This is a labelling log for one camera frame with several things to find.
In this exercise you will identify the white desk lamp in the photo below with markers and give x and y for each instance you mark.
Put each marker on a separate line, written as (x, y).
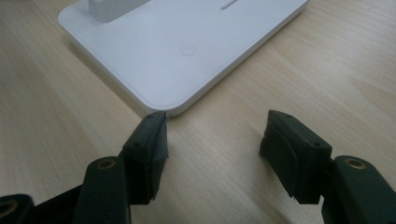
(155, 62)

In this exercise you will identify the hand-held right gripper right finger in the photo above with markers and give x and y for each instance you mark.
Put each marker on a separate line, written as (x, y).
(299, 161)

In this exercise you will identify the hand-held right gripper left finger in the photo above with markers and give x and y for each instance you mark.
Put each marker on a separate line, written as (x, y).
(146, 161)

